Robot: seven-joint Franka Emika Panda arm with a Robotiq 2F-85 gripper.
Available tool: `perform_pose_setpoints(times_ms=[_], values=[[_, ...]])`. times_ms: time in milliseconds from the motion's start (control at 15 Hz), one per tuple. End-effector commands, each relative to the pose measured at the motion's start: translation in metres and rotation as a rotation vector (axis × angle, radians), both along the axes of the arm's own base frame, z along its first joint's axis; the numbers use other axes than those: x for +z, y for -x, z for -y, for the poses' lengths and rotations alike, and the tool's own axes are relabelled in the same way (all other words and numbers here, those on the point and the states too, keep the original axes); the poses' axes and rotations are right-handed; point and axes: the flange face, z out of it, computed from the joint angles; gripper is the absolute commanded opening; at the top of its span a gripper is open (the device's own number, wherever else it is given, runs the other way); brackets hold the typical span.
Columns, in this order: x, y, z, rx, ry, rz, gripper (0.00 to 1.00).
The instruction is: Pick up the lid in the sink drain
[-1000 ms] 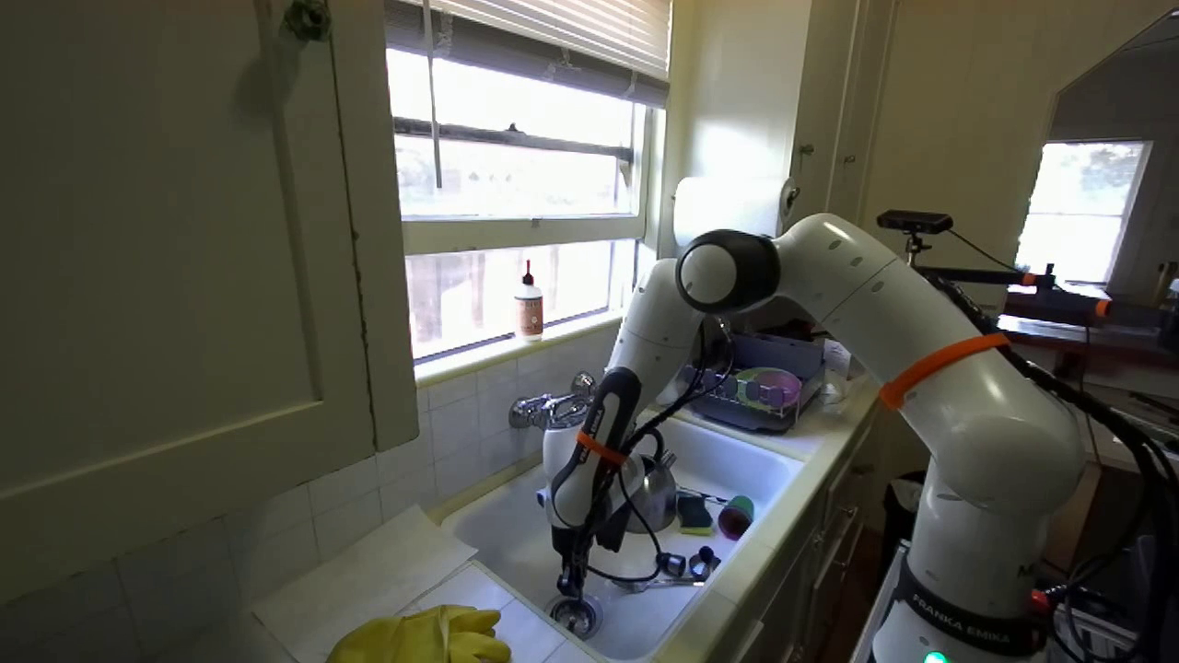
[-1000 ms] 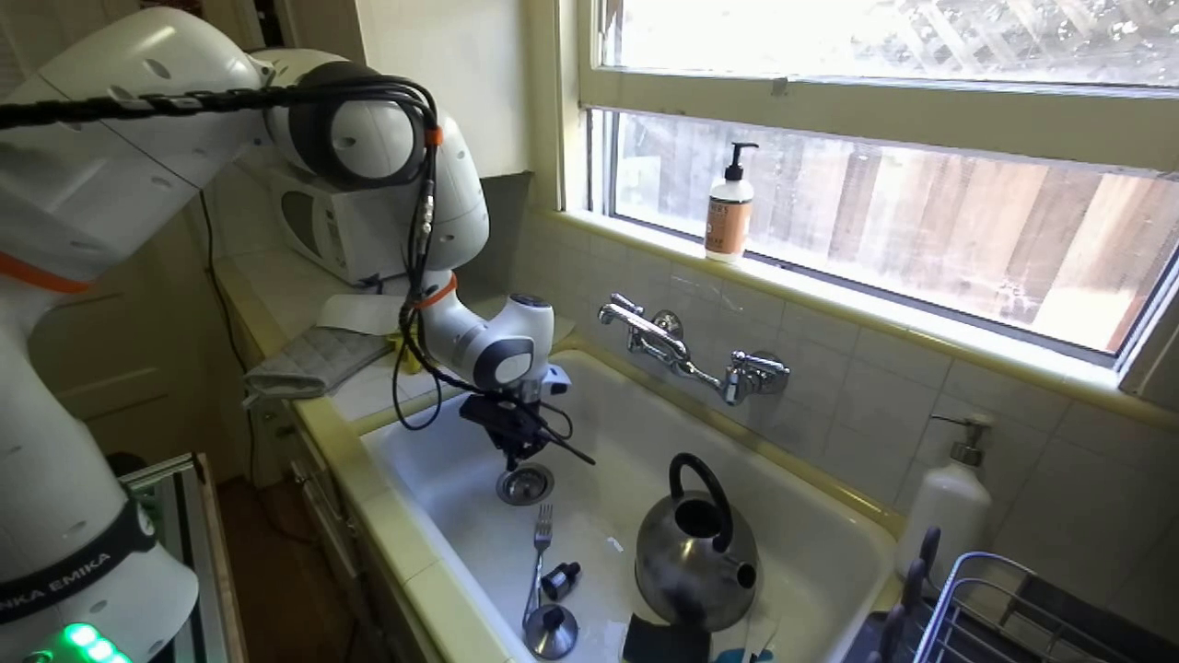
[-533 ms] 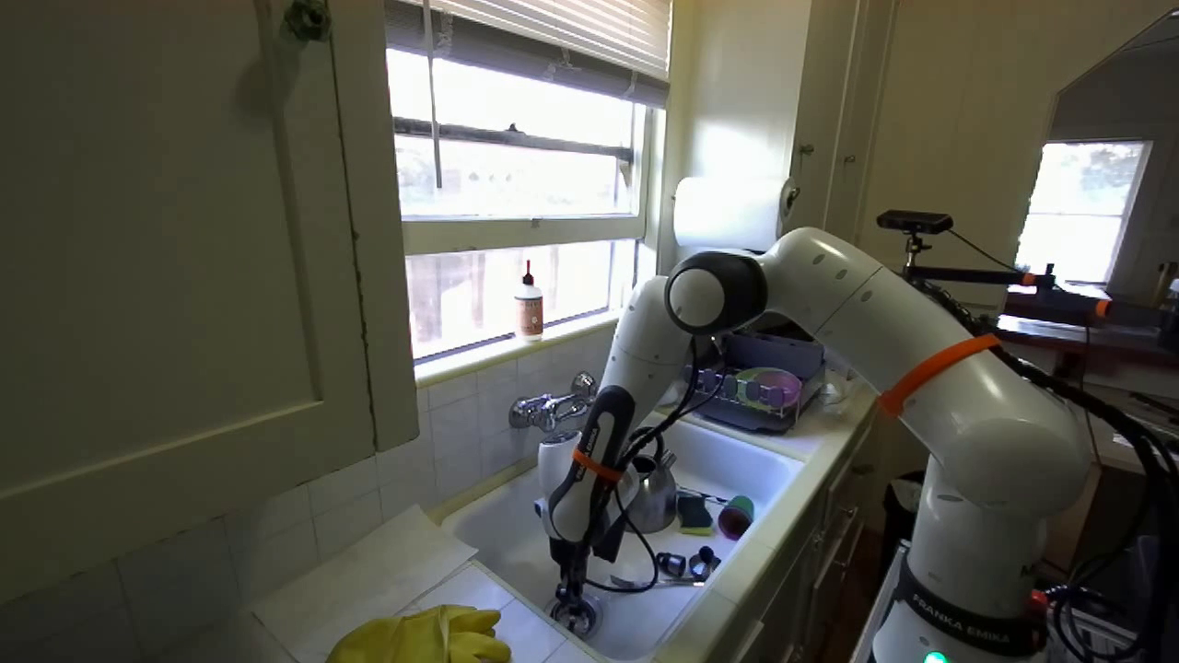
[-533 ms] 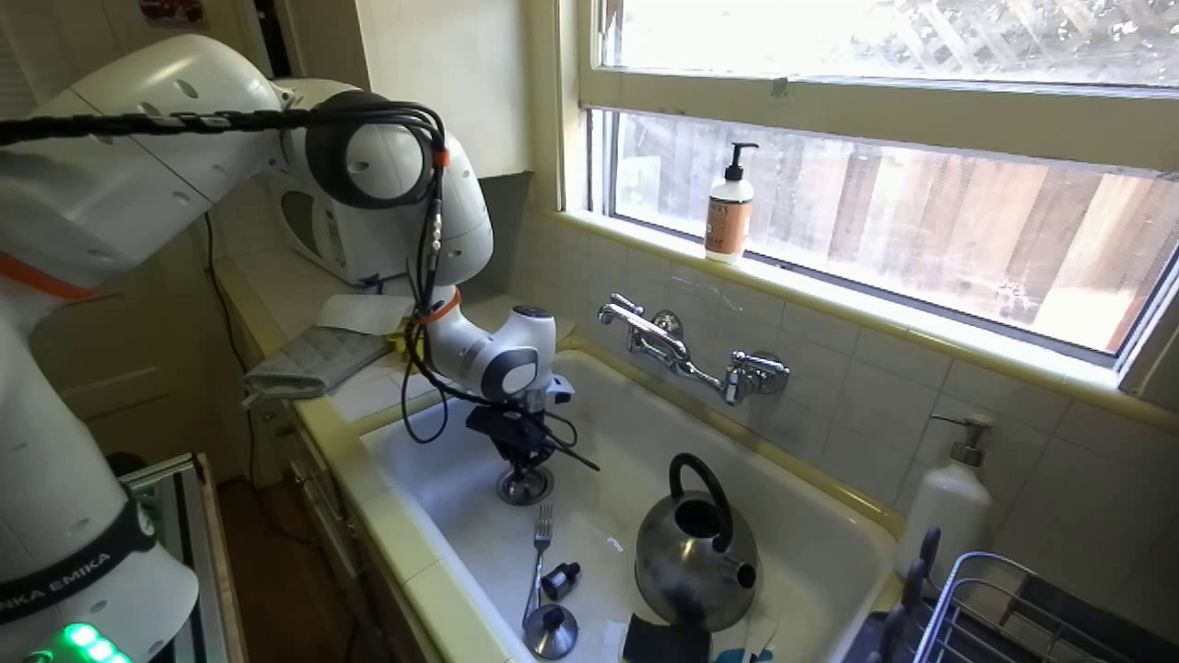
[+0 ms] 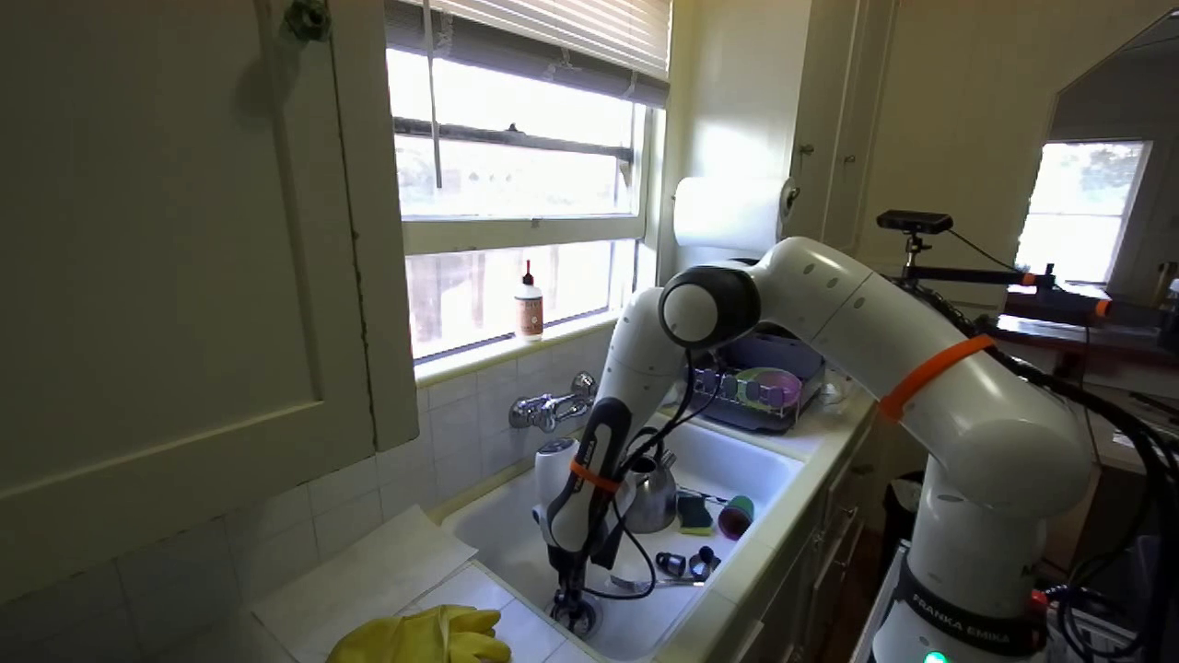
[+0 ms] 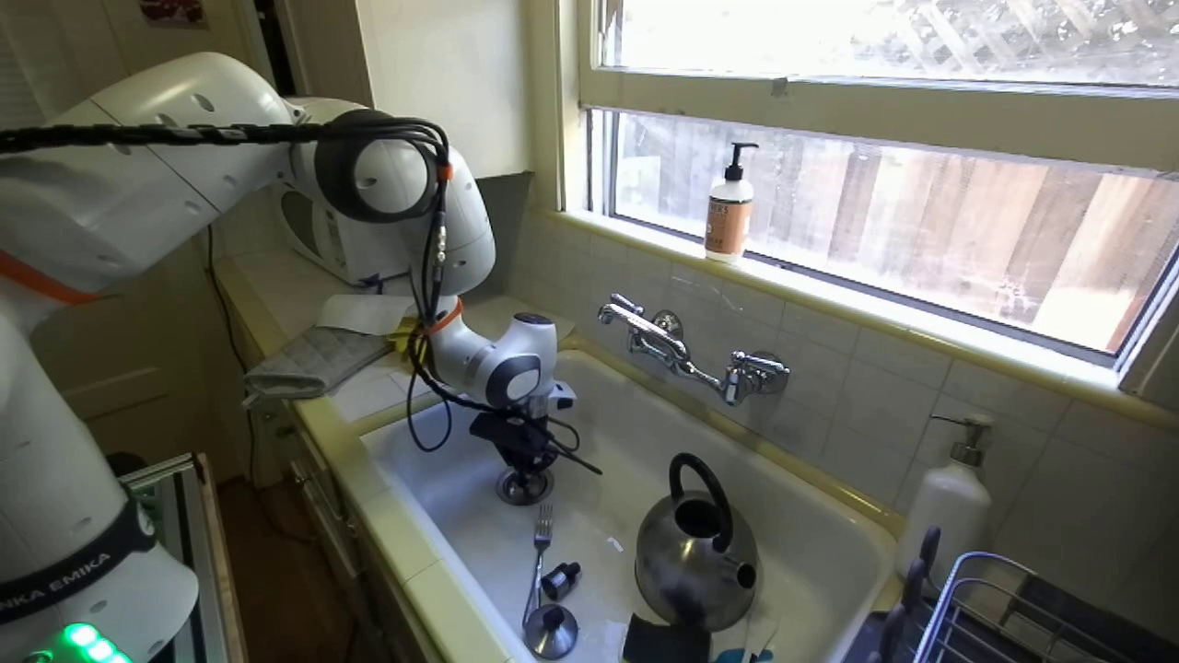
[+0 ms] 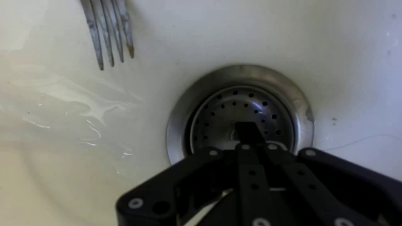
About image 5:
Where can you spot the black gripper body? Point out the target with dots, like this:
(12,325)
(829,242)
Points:
(568,575)

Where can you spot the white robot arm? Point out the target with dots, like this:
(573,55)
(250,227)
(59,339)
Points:
(982,416)

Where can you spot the chrome sink faucet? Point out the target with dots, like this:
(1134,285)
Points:
(547,410)

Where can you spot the green cup purple lid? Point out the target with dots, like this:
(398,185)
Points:
(740,522)

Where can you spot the white ceramic sink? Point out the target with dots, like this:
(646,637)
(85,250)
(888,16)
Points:
(723,463)

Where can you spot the under sink cabinet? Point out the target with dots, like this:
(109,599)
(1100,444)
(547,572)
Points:
(833,552)

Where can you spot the stainless steel kettle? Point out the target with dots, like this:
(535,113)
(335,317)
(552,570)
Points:
(651,498)

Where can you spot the dark sponge with teal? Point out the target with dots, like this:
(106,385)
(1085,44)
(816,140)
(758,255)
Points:
(694,514)

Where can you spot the yellow rubber glove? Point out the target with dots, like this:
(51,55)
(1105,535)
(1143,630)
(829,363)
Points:
(418,637)

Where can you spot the brown soap pump bottle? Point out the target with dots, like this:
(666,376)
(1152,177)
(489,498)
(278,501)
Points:
(527,313)

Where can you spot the purple bowl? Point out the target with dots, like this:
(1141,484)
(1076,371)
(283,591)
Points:
(780,393)

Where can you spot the dark grey dish rack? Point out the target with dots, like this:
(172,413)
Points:
(796,354)

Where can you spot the white paper towel dispenser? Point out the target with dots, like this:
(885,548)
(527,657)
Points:
(723,216)

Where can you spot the window blind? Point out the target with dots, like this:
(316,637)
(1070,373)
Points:
(590,29)

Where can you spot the small bright window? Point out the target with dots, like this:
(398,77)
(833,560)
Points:
(1081,206)

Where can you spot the window with white frame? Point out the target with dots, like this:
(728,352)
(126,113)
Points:
(517,185)

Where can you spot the black camera on tripod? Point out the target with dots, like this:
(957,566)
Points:
(915,222)

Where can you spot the white wall cabinet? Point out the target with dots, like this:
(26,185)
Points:
(161,243)

